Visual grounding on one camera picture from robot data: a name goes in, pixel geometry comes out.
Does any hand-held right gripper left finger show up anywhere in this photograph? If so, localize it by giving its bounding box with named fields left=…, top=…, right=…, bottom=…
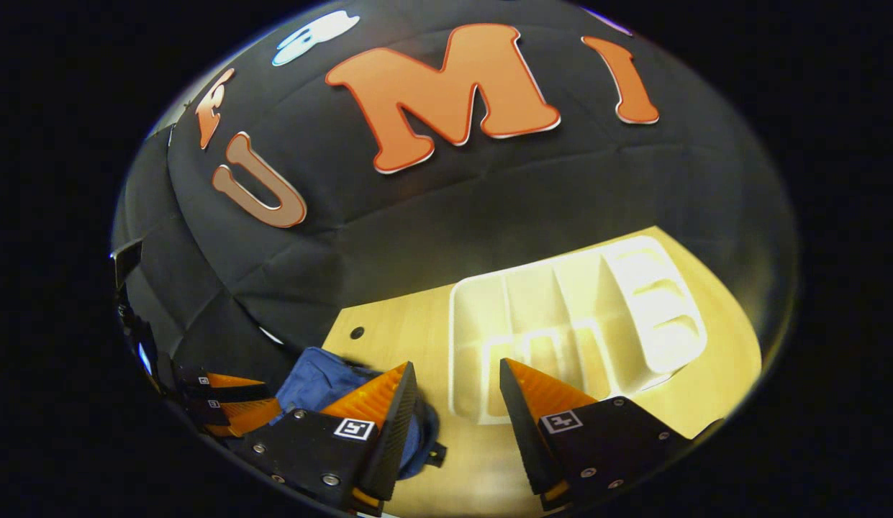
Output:
left=232, top=360, right=418, bottom=516

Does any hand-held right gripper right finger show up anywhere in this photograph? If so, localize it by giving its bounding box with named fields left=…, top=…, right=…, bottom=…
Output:
left=498, top=357, right=722, bottom=513

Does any blue schoolbag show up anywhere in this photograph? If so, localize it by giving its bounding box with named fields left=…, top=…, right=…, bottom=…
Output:
left=273, top=347, right=448, bottom=481

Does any white bookshelf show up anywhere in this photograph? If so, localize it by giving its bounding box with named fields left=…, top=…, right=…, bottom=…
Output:
left=448, top=235, right=709, bottom=425

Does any dark device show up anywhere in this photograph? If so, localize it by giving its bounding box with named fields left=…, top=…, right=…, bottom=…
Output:
left=112, top=237, right=145, bottom=290

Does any black backdrop cloth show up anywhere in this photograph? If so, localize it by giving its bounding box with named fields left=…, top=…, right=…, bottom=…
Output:
left=112, top=0, right=799, bottom=404

